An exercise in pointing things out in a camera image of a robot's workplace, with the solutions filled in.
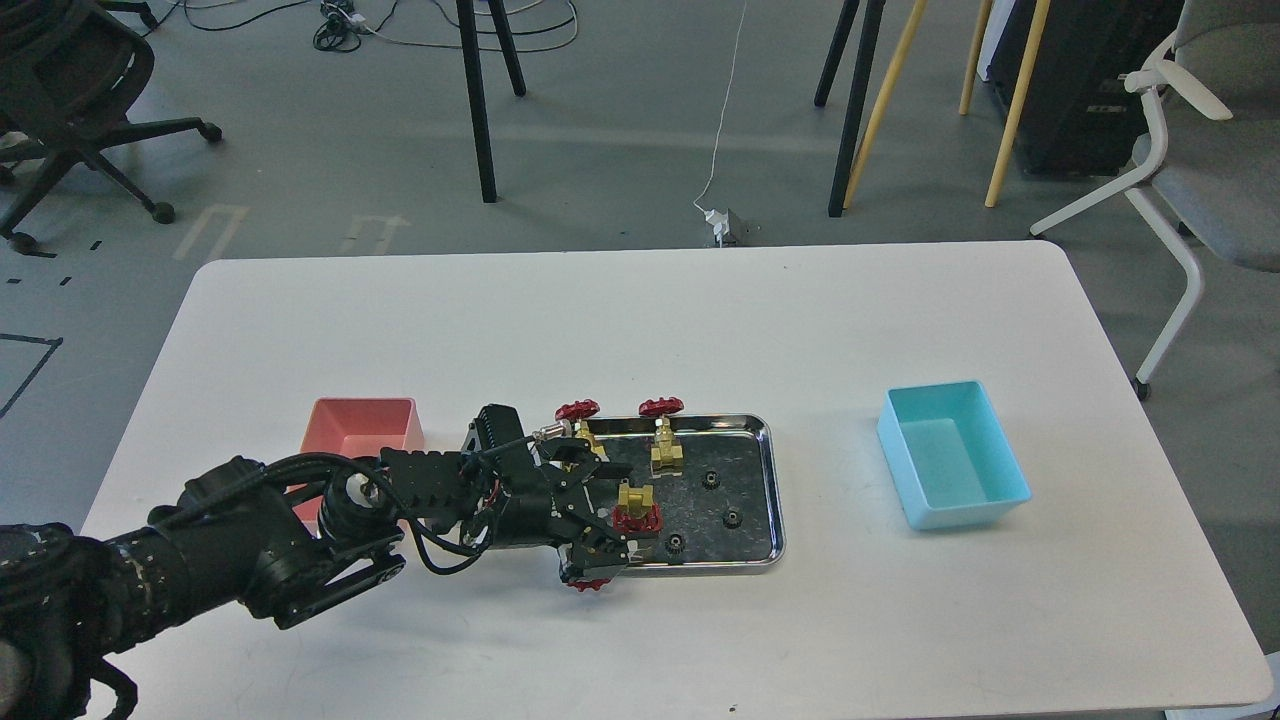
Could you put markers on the black tripod leg left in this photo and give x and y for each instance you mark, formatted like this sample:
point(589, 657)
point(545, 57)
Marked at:
point(470, 49)

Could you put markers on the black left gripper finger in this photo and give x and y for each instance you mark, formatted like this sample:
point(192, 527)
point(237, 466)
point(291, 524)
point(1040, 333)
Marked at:
point(590, 547)
point(579, 465)

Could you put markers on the black tripod leg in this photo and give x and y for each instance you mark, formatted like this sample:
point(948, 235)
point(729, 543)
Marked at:
point(470, 49)
point(863, 63)

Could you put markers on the black office chair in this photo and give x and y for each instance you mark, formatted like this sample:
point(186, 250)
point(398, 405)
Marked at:
point(71, 71)

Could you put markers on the wooden easel leg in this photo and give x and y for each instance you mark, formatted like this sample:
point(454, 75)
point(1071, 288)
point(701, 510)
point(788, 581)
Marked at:
point(1021, 89)
point(888, 85)

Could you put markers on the blue plastic box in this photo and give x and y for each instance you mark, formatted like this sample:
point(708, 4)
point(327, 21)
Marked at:
point(950, 461)

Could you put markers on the white grey office chair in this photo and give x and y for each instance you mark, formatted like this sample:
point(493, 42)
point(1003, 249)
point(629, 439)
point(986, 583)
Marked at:
point(1207, 163)

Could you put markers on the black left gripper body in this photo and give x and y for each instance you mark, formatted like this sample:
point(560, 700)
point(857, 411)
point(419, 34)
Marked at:
point(532, 506)

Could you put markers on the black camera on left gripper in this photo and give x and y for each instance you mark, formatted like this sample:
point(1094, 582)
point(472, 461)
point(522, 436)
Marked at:
point(496, 434)

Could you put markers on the pink plastic box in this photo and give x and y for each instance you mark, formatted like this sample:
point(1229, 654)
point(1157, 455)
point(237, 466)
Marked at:
point(356, 427)

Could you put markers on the shiny metal tray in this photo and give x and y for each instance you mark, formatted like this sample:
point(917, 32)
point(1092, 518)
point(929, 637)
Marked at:
point(736, 445)

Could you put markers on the black tripod leg right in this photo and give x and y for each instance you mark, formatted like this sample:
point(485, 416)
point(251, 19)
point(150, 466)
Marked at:
point(863, 63)

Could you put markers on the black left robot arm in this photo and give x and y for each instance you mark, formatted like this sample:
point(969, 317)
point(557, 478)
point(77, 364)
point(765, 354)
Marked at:
point(294, 538)

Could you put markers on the wooden easel leg right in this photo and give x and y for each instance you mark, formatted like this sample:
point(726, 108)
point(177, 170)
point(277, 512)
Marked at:
point(1021, 89)

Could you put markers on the brass valve back left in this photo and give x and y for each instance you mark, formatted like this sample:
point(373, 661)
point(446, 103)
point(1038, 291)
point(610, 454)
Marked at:
point(574, 420)

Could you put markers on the black cabinet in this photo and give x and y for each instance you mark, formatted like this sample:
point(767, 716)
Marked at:
point(1078, 120)

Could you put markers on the brass valve front left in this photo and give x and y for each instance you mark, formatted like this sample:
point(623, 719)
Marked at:
point(584, 584)

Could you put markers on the brass valve tray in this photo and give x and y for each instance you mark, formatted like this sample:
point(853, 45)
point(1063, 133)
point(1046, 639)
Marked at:
point(636, 512)

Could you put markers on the brass valve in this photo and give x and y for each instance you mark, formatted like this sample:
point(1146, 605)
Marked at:
point(666, 454)
point(584, 584)
point(574, 420)

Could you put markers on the wooden easel leg left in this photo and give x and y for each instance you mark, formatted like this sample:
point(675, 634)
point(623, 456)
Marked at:
point(888, 85)

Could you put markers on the brass valve back right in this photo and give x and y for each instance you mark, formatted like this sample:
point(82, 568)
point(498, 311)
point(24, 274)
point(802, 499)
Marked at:
point(666, 454)

